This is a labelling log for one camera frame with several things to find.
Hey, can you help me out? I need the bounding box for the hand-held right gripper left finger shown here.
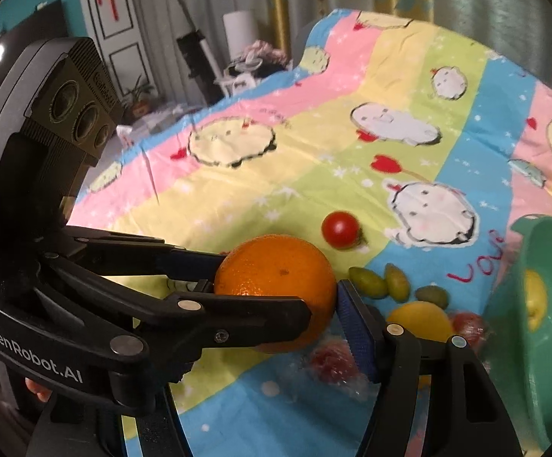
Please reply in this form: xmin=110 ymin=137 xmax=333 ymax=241
xmin=124 ymin=381 xmax=187 ymax=457

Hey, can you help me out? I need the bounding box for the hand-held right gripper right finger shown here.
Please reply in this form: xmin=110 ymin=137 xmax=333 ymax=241
xmin=337 ymin=280 xmax=524 ymax=457

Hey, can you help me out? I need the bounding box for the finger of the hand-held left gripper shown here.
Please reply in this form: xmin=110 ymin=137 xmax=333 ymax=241
xmin=48 ymin=259 xmax=313 ymax=401
xmin=48 ymin=226 xmax=225 ymax=279

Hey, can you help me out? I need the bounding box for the red candy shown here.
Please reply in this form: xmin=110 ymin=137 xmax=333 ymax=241
xmin=307 ymin=345 xmax=369 ymax=391

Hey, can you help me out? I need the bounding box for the small green fruit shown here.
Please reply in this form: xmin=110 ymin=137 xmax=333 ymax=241
xmin=383 ymin=263 xmax=410 ymax=302
xmin=349 ymin=267 xmax=386 ymax=298
xmin=415 ymin=286 xmax=449 ymax=309

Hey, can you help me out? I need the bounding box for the orange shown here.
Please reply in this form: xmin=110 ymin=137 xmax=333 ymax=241
xmin=213 ymin=234 xmax=338 ymax=354

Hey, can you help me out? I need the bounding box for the yellow lemon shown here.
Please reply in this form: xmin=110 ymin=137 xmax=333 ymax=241
xmin=386 ymin=301 xmax=454 ymax=342

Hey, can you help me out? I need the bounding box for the red fruit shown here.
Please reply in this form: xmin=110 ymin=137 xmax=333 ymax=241
xmin=451 ymin=312 xmax=488 ymax=344

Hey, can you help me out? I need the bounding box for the green plastic bowl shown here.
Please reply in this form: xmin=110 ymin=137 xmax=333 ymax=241
xmin=483 ymin=214 xmax=552 ymax=448

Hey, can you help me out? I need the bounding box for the small yellow fruit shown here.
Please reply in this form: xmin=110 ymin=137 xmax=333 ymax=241
xmin=523 ymin=270 xmax=550 ymax=331

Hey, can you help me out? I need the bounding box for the person's left hand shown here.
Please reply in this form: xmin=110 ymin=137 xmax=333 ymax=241
xmin=25 ymin=376 xmax=53 ymax=403

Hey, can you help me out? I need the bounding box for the red cherry tomato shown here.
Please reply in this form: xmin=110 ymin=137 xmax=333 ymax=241
xmin=321 ymin=210 xmax=364 ymax=248

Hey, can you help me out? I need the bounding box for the black television screen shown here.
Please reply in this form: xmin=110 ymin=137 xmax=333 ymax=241
xmin=0 ymin=0 xmax=67 ymax=55

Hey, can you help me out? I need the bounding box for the potted plant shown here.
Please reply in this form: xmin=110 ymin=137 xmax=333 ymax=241
xmin=123 ymin=76 xmax=155 ymax=120

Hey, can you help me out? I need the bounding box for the striped cartoon printed blanket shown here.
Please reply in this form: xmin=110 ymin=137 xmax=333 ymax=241
xmin=69 ymin=7 xmax=552 ymax=457

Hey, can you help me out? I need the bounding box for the white panelled door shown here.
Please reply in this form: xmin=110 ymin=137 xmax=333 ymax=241
xmin=76 ymin=0 xmax=163 ymax=120

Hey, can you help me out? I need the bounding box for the white printed bag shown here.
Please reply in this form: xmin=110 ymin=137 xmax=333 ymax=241
xmin=216 ymin=57 xmax=263 ymax=98

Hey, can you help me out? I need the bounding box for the stick vacuum cleaner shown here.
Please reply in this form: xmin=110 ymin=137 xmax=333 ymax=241
xmin=150 ymin=0 xmax=224 ymax=105

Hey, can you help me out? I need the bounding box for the pile of clothes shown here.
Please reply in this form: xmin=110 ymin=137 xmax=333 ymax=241
xmin=242 ymin=40 xmax=293 ymax=70

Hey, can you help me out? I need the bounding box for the white cylinder appliance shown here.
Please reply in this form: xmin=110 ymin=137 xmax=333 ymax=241
xmin=223 ymin=10 xmax=258 ymax=58

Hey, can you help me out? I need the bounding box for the gold curtain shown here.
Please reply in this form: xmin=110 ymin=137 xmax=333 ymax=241
xmin=265 ymin=0 xmax=292 ymax=53

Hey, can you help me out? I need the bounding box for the grey curtain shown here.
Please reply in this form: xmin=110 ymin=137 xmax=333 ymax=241
xmin=428 ymin=0 xmax=552 ymax=81

